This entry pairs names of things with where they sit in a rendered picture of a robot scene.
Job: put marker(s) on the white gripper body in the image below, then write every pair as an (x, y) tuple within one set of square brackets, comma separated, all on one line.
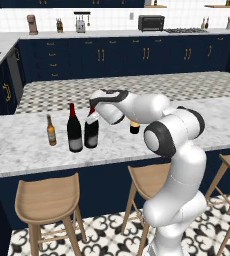
[(93, 118)]

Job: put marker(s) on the navy island cupboard base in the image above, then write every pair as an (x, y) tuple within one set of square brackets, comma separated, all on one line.
[(100, 190)]

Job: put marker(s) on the wooden wall shelf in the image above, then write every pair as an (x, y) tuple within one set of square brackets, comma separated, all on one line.
[(155, 6), (224, 5)]

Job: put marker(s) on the brown glass beer bottle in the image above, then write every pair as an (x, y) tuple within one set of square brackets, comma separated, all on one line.
[(51, 133)]

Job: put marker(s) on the black gas hob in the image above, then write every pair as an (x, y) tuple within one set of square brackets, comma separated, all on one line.
[(186, 30)]

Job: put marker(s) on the knife block with knives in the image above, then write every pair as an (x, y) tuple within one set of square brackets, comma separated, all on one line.
[(59, 26)]

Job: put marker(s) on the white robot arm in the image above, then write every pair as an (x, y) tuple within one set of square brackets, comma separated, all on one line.
[(180, 160)]

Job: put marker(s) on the navy wall cupboards run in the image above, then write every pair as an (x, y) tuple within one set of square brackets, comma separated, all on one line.
[(70, 3)]

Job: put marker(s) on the dark bottle yellow label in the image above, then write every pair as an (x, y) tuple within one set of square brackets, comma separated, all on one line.
[(134, 128)]

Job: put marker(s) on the white wall socket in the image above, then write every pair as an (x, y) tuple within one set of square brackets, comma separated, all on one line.
[(131, 15)]

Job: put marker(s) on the silver toaster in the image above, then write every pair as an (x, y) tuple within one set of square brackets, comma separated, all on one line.
[(80, 26)]

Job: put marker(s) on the black toaster oven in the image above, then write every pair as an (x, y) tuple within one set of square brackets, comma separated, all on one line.
[(151, 23)]

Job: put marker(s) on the navy base cupboards run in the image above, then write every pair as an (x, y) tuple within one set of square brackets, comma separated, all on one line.
[(127, 56)]

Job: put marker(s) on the dark wine bottle red cap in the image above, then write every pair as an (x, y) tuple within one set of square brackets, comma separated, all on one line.
[(74, 131), (91, 135)]

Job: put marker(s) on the black utensil rail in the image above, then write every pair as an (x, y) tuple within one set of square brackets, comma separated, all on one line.
[(82, 13)]

